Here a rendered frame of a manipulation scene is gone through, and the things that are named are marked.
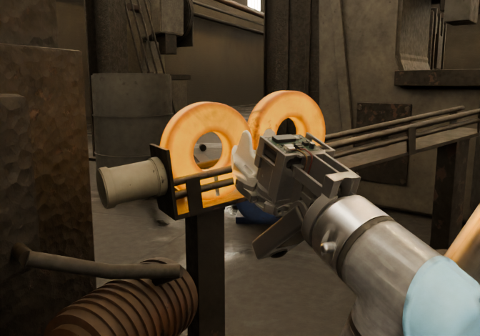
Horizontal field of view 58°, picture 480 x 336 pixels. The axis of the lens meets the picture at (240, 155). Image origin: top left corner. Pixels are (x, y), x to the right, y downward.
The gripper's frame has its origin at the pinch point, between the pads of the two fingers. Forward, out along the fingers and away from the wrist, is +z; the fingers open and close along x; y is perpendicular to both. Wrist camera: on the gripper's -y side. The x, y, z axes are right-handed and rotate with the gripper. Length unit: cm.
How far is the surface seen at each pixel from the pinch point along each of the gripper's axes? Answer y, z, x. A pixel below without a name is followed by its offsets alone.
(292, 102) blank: 3.7, 10.4, -15.7
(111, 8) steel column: -44, 406, -86
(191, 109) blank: 3.1, 10.4, 3.3
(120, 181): -5.8, 6.5, 14.8
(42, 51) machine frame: 6.2, 30.2, 21.4
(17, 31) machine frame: 7.9, 35.5, 24.5
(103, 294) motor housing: -18.3, -1.5, 18.6
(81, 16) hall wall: -136, 880, -150
